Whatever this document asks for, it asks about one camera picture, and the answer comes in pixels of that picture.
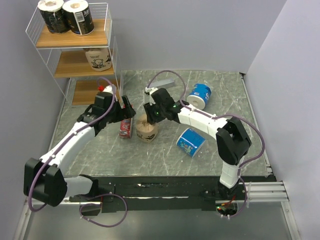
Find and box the white wire wooden shelf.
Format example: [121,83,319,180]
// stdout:
[25,2,124,107]

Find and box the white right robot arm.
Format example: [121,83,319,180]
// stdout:
[144,87,252,200]

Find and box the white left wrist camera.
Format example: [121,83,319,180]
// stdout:
[98,85,117,95]

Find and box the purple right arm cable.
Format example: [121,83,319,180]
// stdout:
[147,70,266,213]

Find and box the red toothpaste box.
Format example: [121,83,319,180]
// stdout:
[119,118,133,139]

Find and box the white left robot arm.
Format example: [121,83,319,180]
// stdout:
[23,91,136,212]

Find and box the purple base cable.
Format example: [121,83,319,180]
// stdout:
[79,193,129,228]

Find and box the blue paper towel roll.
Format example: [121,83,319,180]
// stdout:
[176,128,206,158]
[186,83,212,110]

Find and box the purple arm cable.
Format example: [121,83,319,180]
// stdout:
[27,77,118,213]
[147,70,266,213]

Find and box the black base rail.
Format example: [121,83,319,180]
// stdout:
[69,175,276,213]

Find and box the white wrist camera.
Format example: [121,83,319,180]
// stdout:
[144,86,158,106]
[98,85,117,95]

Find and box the black paper towel roll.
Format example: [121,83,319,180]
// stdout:
[62,0,95,36]
[37,0,70,34]

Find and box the brown paper towel roll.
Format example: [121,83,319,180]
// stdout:
[135,113,159,143]
[83,47,112,72]

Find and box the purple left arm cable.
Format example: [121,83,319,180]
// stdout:
[27,77,118,213]

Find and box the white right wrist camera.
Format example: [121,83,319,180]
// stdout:
[144,86,158,106]

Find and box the grey rectangular box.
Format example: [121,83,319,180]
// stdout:
[150,78,176,89]

